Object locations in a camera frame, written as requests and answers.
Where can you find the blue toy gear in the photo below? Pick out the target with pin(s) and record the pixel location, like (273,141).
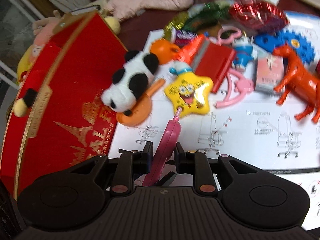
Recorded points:
(290,41)

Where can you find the pink toy phone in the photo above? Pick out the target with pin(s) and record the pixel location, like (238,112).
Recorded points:
(167,142)

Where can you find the red foil balloon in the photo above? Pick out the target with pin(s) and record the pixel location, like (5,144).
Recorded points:
(260,15)

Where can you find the blue and white cat figure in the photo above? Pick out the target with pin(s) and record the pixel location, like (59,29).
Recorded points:
(243,52)

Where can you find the green plastic packet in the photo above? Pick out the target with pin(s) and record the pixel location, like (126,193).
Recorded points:
(207,15)

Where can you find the red black mouse plush toy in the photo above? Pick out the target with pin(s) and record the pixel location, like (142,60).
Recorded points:
(30,95)

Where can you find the pink curved plastic toy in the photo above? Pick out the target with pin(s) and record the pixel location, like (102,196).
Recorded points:
(241,85)

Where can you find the pink and yellow plush toy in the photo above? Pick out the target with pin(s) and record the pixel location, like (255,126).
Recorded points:
(40,40)

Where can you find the white instruction sheet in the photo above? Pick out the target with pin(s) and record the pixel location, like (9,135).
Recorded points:
(250,130)

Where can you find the orange toy water gun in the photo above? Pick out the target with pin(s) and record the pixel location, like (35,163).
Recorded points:
(192,48)

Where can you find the purple cup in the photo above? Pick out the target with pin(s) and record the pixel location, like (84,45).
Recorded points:
(185,36)

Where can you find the panda plush toy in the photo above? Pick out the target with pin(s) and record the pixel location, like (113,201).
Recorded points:
(130,80)

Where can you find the pink card box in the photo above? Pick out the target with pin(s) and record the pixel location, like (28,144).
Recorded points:
(270,75)

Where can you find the cream yellow plush toy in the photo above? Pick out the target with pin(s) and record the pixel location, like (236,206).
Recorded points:
(112,22)

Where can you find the red and grey toy box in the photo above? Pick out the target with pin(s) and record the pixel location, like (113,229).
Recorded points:
(215,60)

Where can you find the yellow star cartoon toy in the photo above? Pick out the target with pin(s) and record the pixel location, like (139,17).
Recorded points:
(190,92)

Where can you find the red gift bag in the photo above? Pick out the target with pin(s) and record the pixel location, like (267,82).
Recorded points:
(75,85)

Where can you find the orange toy pot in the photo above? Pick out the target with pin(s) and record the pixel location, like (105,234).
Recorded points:
(162,50)

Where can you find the orange toy horse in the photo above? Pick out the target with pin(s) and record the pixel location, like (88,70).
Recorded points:
(300,75)

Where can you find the pink heart sunglasses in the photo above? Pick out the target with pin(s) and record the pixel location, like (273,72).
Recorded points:
(228,33)

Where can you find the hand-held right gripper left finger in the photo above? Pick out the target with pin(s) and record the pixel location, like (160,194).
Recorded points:
(148,156)

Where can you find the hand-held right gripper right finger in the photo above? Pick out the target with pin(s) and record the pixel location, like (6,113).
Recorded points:
(179,156)

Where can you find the orange toy frying pan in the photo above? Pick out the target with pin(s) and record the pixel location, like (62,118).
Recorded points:
(140,110)

